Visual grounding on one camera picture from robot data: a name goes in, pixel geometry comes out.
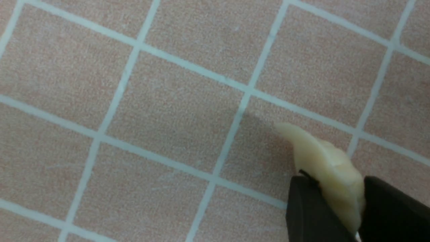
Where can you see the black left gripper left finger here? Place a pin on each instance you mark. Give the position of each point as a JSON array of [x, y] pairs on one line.
[[308, 216]]

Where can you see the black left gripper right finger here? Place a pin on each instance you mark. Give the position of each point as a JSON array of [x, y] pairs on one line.
[[391, 215]]

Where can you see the white dumpling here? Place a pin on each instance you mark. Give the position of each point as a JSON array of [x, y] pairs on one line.
[[341, 184]]

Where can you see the pink checkered tablecloth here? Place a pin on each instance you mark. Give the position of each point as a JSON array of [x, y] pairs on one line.
[[152, 120]]

